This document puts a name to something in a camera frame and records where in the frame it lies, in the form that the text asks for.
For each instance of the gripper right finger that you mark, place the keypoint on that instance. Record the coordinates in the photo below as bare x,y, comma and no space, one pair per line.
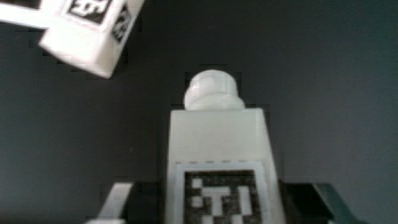
343,216

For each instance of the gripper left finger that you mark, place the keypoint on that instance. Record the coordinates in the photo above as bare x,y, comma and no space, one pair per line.
110,212

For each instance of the white leg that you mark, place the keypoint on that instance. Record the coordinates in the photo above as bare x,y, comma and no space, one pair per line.
222,186
85,36

